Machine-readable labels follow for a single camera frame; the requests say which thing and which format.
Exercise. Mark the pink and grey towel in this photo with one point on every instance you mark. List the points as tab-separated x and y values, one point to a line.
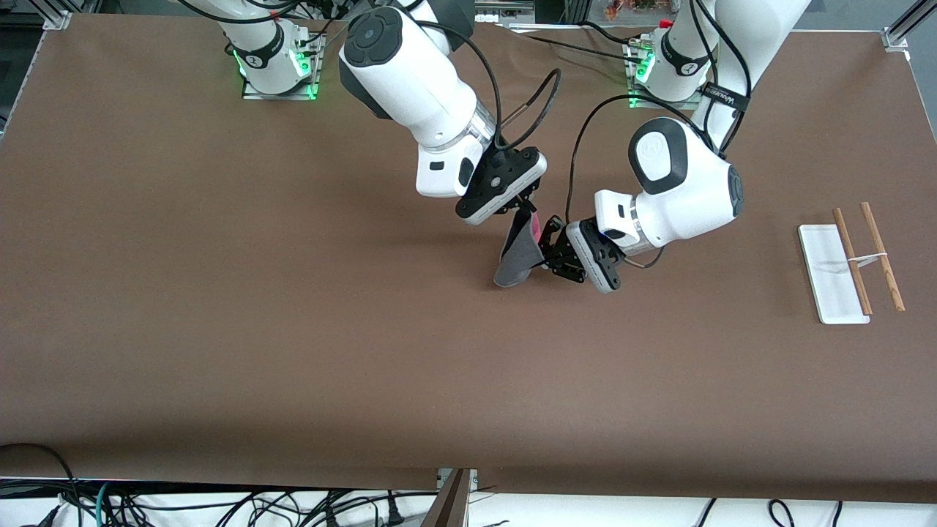
516	256

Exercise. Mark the orange red packaging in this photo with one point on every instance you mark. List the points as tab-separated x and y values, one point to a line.
637	7

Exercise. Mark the brown table cover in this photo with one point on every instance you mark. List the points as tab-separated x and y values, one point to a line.
293	329

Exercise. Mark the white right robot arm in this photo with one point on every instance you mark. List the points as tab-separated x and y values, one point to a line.
410	80

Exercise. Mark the white rack base plate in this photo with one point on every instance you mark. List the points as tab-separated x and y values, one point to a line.
831	278

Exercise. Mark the white power strip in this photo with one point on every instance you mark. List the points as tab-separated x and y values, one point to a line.
505	16

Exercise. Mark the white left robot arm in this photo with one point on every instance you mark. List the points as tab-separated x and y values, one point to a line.
681	190

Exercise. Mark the grey metal corner bracket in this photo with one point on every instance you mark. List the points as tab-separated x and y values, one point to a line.
57	20
895	39

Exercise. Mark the brown angled beam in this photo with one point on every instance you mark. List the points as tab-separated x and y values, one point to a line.
446	505

